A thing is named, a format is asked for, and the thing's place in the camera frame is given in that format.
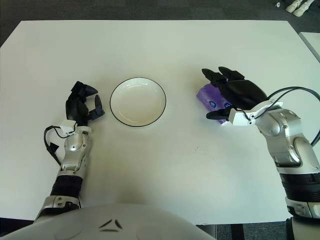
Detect purple tissue paper pack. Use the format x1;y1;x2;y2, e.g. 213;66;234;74
195;84;233;126

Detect white shoe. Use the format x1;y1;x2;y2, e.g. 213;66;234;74
293;0;316;18
285;0;303;13

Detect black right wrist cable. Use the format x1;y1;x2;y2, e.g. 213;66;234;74
264;86;320;146

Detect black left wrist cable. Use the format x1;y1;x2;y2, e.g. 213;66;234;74
43;126;63;166

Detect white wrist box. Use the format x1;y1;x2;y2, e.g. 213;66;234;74
228;100;284;126
61;119;77;137

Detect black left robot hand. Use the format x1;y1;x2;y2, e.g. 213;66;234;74
65;80;105;127

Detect white side table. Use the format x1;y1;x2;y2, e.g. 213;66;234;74
299;31;320;63

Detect grey robot torso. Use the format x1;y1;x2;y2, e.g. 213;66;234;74
0;202;216;240

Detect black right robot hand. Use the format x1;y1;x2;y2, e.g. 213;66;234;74
201;66;268;120

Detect white plate black rim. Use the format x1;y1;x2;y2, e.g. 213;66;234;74
109;78;167;129

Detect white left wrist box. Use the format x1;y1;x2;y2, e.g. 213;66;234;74
61;119;77;137

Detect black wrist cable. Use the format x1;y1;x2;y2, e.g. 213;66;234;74
43;126;63;166
264;86;320;146

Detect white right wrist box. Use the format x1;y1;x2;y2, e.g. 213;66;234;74
228;100;284;126

